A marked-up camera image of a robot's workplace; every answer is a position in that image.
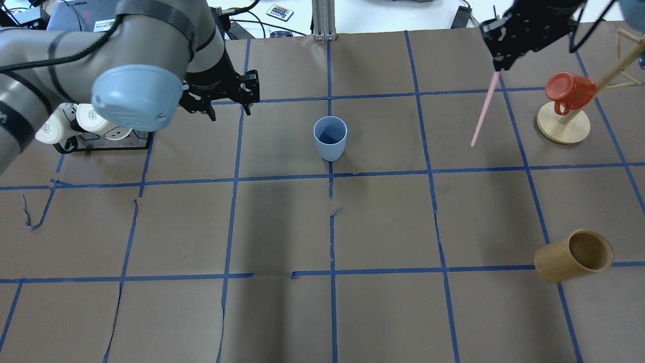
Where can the aluminium frame post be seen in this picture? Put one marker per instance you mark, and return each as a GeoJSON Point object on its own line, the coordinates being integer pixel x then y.
{"type": "Point", "coordinates": [324, 20]}

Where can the remote control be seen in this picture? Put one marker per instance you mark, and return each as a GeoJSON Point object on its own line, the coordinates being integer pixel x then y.
{"type": "Point", "coordinates": [279, 12]}

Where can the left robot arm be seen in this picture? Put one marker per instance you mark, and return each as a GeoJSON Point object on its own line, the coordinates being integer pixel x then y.
{"type": "Point", "coordinates": [156, 56]}

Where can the orange red mug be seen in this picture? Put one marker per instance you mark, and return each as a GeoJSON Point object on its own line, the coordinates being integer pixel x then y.
{"type": "Point", "coordinates": [569, 92]}

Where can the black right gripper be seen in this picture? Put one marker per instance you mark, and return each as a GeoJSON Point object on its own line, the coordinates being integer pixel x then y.
{"type": "Point", "coordinates": [535, 25]}

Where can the white mug near rack end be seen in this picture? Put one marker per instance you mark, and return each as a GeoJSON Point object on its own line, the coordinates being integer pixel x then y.
{"type": "Point", "coordinates": [58, 127]}

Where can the wooden mug tree stand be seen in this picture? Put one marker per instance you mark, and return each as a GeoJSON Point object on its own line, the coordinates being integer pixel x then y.
{"type": "Point", "coordinates": [562, 120]}

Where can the white mug far rack side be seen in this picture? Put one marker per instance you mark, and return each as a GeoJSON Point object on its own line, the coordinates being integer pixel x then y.
{"type": "Point", "coordinates": [90, 120]}

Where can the bamboo chopstick holder cup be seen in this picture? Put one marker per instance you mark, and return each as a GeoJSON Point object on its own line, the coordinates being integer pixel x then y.
{"type": "Point", "coordinates": [582, 253]}

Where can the pink chopstick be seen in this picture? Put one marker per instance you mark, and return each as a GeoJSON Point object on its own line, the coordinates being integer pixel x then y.
{"type": "Point", "coordinates": [485, 106]}

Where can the light blue plastic cup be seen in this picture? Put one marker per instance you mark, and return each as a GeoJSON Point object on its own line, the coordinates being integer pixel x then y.
{"type": "Point", "coordinates": [330, 134]}

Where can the black computer box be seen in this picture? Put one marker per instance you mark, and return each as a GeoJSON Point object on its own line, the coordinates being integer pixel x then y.
{"type": "Point", "coordinates": [88, 16]}

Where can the black wire mug rack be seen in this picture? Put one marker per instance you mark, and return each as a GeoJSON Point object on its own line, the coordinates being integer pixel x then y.
{"type": "Point", "coordinates": [89, 142]}

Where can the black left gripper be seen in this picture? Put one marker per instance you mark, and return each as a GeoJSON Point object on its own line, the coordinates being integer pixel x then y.
{"type": "Point", "coordinates": [210, 76]}

